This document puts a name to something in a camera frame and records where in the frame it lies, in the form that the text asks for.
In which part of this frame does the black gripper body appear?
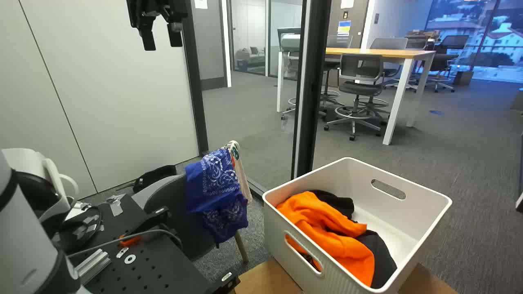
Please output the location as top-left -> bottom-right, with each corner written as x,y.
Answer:
125,0 -> 189,29

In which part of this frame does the blue paisley bandana cloth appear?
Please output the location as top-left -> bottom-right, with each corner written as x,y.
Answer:
183,147 -> 251,243

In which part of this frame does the orange cloth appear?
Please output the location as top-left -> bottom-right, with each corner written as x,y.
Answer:
276,191 -> 377,287

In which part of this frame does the peach printed cloth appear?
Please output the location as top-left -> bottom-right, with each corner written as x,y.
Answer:
230,153 -> 253,202

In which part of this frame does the white plastic basket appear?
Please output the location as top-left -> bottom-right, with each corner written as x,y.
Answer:
261,155 -> 454,294

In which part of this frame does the black cloth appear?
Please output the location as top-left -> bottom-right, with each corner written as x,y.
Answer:
295,188 -> 398,290

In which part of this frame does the grey office stool chair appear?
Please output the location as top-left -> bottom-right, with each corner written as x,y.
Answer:
323,54 -> 385,142
276,27 -> 328,121

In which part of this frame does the grey upholstered chair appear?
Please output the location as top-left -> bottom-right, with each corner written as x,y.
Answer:
129,139 -> 258,266

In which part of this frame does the wooden top office table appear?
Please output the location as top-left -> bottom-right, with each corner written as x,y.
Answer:
274,45 -> 438,147

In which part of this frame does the black perforated mounting board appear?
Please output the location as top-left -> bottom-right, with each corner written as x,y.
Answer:
58,192 -> 241,294

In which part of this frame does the aluminium extrusion piece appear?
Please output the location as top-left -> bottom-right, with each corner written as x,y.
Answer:
71,246 -> 112,284

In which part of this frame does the brown cardboard box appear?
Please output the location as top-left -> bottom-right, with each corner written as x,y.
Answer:
233,259 -> 459,294

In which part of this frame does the black office chair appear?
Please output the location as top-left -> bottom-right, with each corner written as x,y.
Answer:
426,34 -> 470,93

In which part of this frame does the black glass wall frame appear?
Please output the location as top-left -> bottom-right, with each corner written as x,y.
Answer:
290,0 -> 333,179

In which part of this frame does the thin grey cable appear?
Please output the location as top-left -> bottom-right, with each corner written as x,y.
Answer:
67,227 -> 184,258

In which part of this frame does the orange handled black clamp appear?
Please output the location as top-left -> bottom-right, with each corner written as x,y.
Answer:
116,235 -> 145,250

